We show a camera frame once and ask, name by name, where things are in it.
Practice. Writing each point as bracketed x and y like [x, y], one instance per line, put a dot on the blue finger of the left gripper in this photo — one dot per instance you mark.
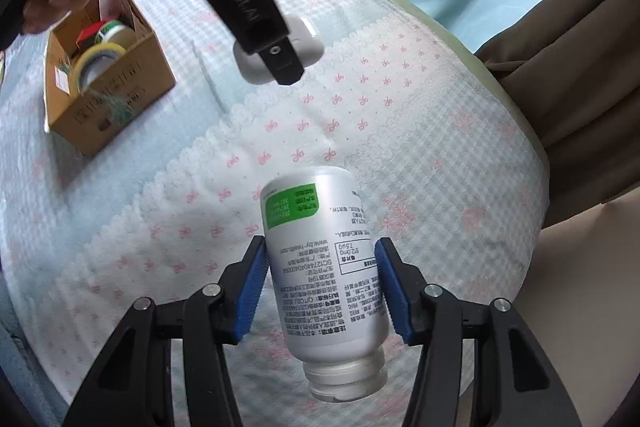
[282, 62]

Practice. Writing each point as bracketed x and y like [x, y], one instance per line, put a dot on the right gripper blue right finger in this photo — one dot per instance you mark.
[515, 384]

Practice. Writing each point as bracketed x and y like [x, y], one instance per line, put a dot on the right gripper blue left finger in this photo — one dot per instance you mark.
[129, 383]

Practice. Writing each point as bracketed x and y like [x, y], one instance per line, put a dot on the white earbuds case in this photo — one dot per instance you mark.
[305, 40]

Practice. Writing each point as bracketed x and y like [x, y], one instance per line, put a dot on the green jar white lid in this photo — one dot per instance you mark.
[116, 32]

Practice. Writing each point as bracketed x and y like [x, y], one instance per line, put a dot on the red Marubi carton box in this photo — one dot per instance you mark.
[87, 35]

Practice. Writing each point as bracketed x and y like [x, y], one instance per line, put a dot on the yellow packing tape roll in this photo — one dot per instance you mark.
[91, 64]

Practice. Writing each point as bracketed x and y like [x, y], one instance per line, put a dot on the white supplement bottle green label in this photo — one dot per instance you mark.
[325, 279]

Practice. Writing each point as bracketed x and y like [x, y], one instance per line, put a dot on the floral checkered bed sheet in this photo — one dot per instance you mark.
[445, 166]

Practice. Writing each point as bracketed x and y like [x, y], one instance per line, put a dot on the brown cardboard box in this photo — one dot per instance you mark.
[90, 120]

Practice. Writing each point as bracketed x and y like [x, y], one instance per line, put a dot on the brown right drape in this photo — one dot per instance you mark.
[572, 67]

